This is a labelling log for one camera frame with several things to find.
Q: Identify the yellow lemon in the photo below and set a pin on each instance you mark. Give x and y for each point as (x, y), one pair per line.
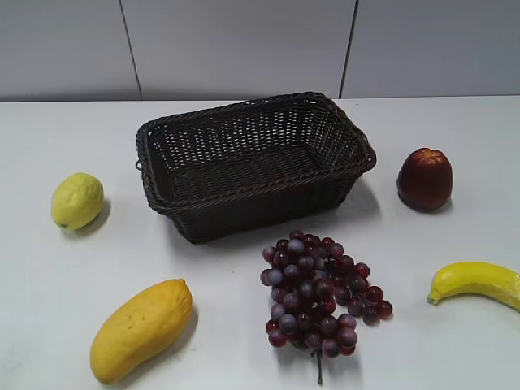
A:
(77, 201)

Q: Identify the black woven basket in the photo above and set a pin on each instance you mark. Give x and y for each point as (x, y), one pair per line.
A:
(250, 164)

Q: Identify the purple grape bunch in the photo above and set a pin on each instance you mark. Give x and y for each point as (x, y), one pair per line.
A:
(319, 295)

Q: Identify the red apple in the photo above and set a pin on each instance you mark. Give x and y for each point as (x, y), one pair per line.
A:
(425, 180)

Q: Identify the yellow mango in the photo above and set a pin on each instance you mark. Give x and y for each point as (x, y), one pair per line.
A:
(140, 329)

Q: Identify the yellow banana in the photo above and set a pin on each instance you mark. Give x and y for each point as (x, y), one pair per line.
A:
(481, 278)

